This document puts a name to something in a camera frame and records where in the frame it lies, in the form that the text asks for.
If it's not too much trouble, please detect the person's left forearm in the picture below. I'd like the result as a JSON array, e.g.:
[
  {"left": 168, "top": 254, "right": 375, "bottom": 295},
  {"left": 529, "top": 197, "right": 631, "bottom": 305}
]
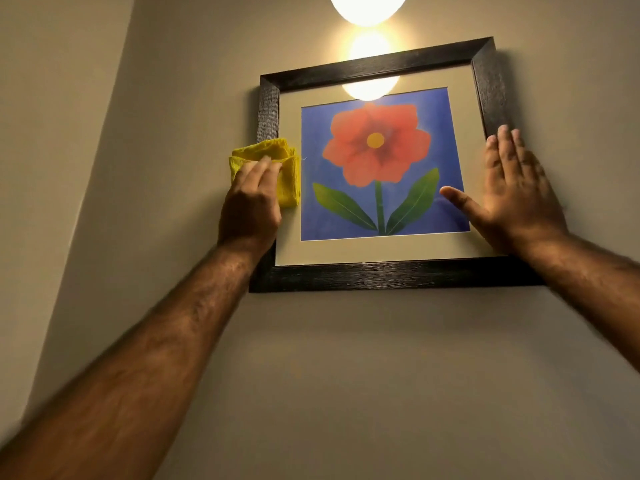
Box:
[{"left": 0, "top": 241, "right": 273, "bottom": 480}]

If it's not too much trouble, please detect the person's right forearm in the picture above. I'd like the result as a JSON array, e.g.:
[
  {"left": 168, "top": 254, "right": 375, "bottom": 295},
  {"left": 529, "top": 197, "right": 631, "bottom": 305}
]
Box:
[{"left": 515, "top": 231, "right": 640, "bottom": 373}]

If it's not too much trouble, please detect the dark framed flower picture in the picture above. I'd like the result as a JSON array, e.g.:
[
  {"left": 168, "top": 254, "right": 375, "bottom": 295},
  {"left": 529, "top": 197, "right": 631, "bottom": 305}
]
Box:
[{"left": 248, "top": 37, "right": 547, "bottom": 294}]

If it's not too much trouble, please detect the yellow cleaning cloth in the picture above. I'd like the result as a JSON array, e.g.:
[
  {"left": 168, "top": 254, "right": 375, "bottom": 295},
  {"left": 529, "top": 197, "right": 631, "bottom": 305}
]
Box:
[{"left": 229, "top": 138, "right": 302, "bottom": 209}]

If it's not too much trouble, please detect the person's right hand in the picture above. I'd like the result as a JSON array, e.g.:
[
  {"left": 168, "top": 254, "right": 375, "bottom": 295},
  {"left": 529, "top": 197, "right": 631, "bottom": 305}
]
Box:
[{"left": 439, "top": 125, "right": 570, "bottom": 257}]

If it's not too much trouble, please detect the person's left hand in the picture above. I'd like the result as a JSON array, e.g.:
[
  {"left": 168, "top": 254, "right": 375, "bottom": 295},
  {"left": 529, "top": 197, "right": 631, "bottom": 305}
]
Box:
[{"left": 218, "top": 155, "right": 284, "bottom": 257}]

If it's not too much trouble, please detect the glowing white wall lamp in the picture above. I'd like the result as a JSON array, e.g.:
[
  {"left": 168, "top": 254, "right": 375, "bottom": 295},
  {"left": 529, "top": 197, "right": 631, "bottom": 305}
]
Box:
[{"left": 328, "top": 0, "right": 410, "bottom": 27}]

